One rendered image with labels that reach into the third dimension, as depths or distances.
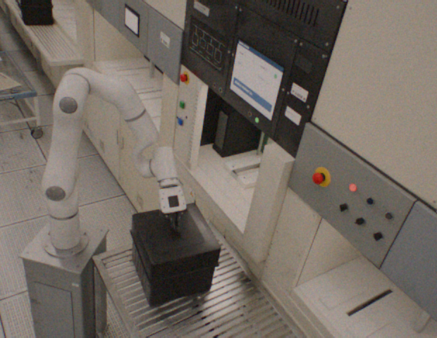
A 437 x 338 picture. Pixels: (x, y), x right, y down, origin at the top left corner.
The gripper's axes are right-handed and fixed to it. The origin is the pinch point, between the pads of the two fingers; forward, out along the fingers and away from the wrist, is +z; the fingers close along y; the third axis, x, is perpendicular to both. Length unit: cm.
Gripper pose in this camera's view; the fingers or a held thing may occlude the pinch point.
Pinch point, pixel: (175, 224)
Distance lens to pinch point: 172.9
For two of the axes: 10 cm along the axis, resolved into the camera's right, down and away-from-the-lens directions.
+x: -3.9, 1.6, 9.1
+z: 1.9, 9.8, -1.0
